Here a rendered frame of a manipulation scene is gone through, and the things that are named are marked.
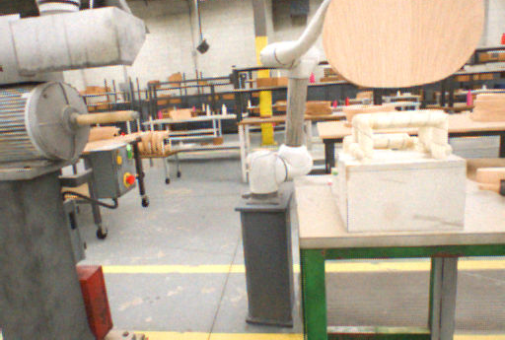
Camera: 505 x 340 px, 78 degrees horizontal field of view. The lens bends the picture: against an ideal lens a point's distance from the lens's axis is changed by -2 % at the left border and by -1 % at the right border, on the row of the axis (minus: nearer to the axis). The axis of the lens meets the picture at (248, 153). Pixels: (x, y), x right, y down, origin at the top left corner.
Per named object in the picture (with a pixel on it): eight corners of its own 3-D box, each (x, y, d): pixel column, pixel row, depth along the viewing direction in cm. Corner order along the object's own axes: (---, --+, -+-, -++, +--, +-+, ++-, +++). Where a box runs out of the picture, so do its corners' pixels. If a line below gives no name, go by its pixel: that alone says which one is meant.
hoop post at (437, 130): (435, 160, 73) (436, 119, 71) (428, 157, 76) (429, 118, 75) (449, 160, 73) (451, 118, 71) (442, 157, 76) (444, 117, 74)
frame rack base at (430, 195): (347, 234, 78) (346, 166, 75) (337, 211, 93) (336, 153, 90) (465, 230, 74) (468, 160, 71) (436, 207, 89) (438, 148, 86)
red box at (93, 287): (46, 344, 133) (28, 266, 126) (65, 323, 145) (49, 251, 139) (100, 346, 130) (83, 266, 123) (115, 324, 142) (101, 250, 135)
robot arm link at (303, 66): (269, 176, 189) (299, 170, 200) (285, 187, 176) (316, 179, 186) (276, 40, 162) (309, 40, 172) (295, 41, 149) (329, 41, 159)
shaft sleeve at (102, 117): (76, 123, 99) (77, 113, 99) (83, 125, 102) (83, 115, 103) (129, 119, 97) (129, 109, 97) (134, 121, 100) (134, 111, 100)
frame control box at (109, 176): (59, 219, 125) (46, 155, 120) (91, 200, 145) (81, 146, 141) (115, 217, 122) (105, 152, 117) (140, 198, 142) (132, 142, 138)
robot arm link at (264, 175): (244, 189, 180) (241, 151, 176) (271, 182, 188) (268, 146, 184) (259, 196, 166) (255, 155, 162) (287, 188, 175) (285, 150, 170)
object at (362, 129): (360, 164, 76) (359, 124, 74) (357, 161, 79) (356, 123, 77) (374, 163, 75) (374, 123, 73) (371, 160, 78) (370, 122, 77)
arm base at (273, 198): (246, 193, 190) (246, 184, 189) (283, 194, 184) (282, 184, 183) (238, 204, 172) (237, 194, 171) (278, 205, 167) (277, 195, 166)
